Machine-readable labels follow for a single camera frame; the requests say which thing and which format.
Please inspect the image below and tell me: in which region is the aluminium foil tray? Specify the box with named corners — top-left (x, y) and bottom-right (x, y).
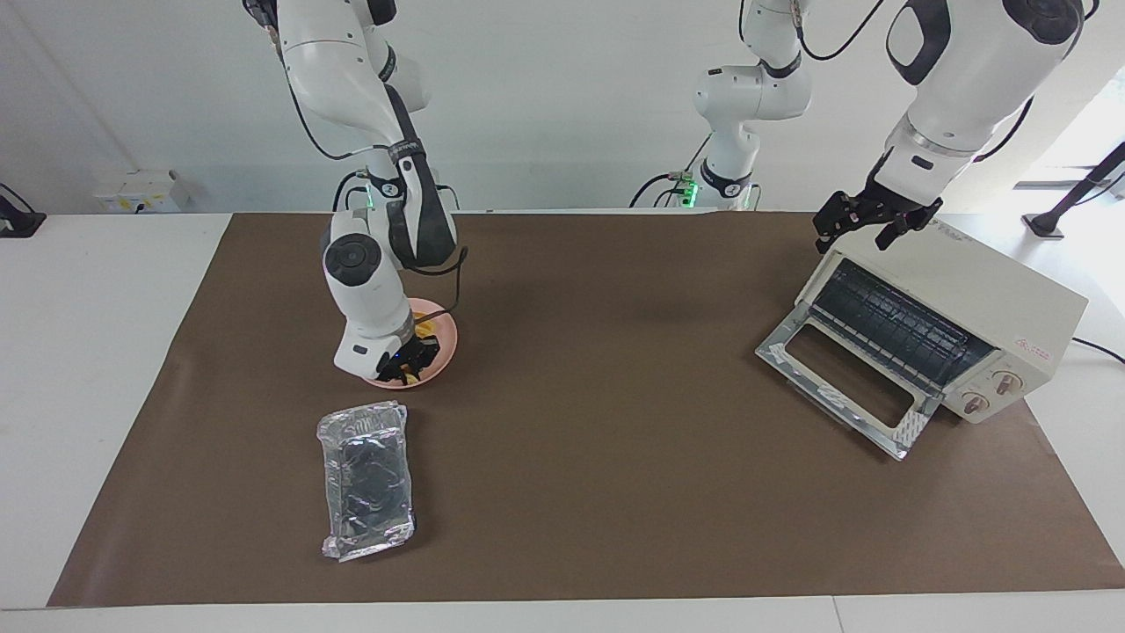
top-left (316, 401), bottom-right (417, 564)

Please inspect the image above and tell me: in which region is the cream toaster oven body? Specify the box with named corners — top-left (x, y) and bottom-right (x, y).
top-left (795, 215), bottom-right (1089, 425)

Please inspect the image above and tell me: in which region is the glass oven door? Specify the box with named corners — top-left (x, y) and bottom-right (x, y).
top-left (754, 316), bottom-right (941, 462)

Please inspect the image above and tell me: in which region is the pink round plate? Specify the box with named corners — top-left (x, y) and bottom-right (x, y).
top-left (362, 298), bottom-right (460, 390)

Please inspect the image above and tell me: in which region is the black stand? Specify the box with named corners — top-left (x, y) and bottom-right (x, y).
top-left (1022, 141), bottom-right (1125, 240)

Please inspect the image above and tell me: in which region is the brown table mat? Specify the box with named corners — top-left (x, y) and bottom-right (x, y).
top-left (47, 211), bottom-right (1125, 608)

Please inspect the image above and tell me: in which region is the black clamp base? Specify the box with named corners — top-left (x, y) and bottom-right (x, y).
top-left (0, 183), bottom-right (47, 238)

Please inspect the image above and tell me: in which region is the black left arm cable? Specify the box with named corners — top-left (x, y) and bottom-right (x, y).
top-left (791, 0), bottom-right (1036, 164)

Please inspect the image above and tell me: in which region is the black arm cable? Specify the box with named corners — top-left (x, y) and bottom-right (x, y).
top-left (791, 0), bottom-right (1036, 164)
top-left (279, 44), bottom-right (468, 319)

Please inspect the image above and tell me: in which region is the black left base cable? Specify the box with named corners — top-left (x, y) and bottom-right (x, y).
top-left (628, 132), bottom-right (715, 210)

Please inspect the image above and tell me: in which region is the black base cable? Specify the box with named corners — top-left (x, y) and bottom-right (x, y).
top-left (331, 170), bottom-right (370, 213)
top-left (628, 132), bottom-right (715, 210)

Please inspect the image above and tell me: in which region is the black right base cable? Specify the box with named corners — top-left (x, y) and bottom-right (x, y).
top-left (331, 170), bottom-right (370, 213)

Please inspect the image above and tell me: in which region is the black oven power cable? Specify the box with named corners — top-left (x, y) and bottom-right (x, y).
top-left (1071, 337), bottom-right (1125, 366)

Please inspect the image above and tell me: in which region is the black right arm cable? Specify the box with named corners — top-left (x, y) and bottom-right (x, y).
top-left (279, 44), bottom-right (468, 319)

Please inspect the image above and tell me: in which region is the white wall socket box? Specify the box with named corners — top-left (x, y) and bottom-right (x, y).
top-left (92, 170), bottom-right (191, 215)

